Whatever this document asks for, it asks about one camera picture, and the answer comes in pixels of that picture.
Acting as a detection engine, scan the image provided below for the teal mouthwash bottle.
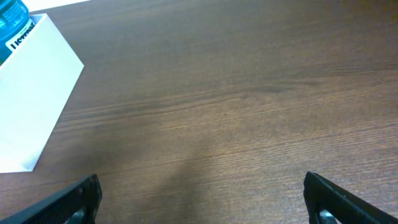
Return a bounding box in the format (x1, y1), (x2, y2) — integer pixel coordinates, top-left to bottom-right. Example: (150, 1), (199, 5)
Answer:
(1, 0), (35, 64)

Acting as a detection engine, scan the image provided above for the white cardboard box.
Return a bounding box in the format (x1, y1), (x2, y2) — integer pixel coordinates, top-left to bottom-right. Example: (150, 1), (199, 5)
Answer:
(1, 14), (84, 173)

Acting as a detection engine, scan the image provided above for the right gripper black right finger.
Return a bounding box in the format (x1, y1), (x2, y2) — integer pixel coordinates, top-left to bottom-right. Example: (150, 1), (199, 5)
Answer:
(303, 172), (397, 224)

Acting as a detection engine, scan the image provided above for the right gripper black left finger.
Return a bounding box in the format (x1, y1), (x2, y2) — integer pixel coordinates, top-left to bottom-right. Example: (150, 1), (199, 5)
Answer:
(1, 174), (102, 224)

